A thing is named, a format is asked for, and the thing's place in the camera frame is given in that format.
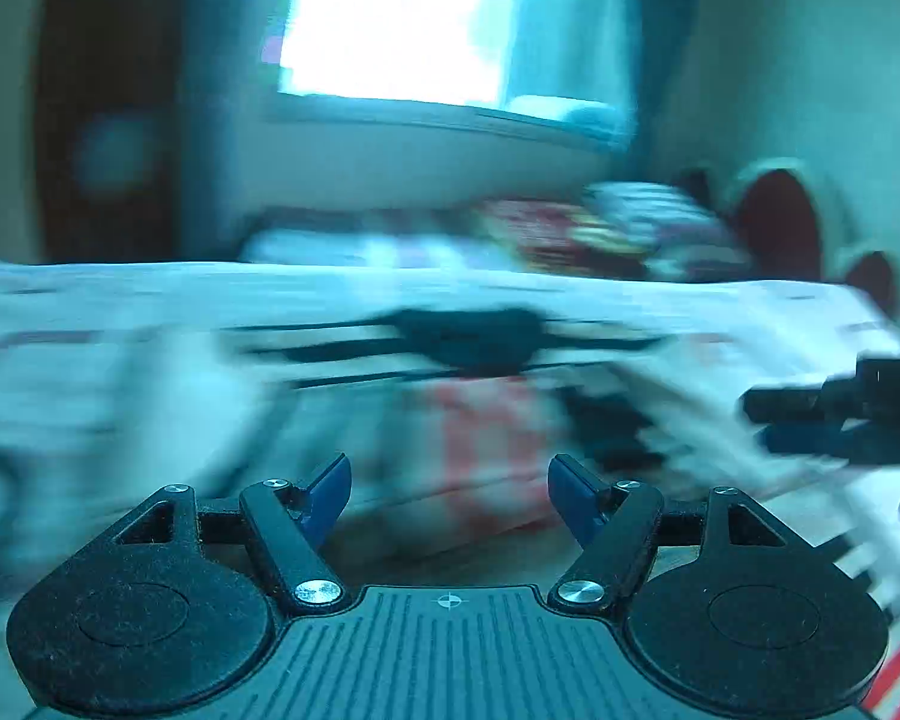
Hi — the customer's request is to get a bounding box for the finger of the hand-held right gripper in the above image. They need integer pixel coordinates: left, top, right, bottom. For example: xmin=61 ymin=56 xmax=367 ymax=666
xmin=763 ymin=423 xmax=900 ymax=466
xmin=742 ymin=381 xmax=863 ymax=425

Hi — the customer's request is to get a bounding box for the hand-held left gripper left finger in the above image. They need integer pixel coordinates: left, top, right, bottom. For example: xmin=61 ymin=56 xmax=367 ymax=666
xmin=109 ymin=453 xmax=353 ymax=614

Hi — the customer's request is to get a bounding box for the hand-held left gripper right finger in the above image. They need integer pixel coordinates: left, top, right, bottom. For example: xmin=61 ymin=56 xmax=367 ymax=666
xmin=547 ymin=454 xmax=790 ymax=614

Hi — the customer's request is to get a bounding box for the striped knit sweater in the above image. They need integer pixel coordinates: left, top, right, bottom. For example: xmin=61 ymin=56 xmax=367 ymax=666
xmin=217 ymin=304 xmax=900 ymax=720

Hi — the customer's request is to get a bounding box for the red heart headboard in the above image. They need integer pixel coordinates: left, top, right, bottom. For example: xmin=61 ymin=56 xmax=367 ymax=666
xmin=720 ymin=157 xmax=900 ymax=335

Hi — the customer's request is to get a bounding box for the striped pillow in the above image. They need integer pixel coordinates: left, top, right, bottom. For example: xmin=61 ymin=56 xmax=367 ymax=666
xmin=585 ymin=180 xmax=755 ymax=284

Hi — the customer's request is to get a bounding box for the white pink pillow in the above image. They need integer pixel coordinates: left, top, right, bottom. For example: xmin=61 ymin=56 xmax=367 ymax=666
xmin=238 ymin=229 xmax=496 ymax=269

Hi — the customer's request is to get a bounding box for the white patterned bed sheet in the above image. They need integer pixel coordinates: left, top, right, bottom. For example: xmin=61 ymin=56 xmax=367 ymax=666
xmin=0 ymin=255 xmax=900 ymax=720

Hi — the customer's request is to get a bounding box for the folded cloth on windowsill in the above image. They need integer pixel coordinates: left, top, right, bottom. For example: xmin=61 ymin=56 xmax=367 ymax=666
xmin=508 ymin=94 xmax=632 ymax=142

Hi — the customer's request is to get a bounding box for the dark curtain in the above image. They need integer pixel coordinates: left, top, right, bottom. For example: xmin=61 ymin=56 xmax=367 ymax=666
xmin=622 ymin=0 xmax=695 ymax=181

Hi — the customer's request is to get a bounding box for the brown wooden door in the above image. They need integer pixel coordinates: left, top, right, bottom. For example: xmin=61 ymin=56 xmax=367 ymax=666
xmin=34 ymin=0 xmax=196 ymax=265

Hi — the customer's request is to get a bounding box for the window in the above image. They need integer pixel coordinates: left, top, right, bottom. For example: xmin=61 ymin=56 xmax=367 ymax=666
xmin=276 ymin=0 xmax=640 ymax=137

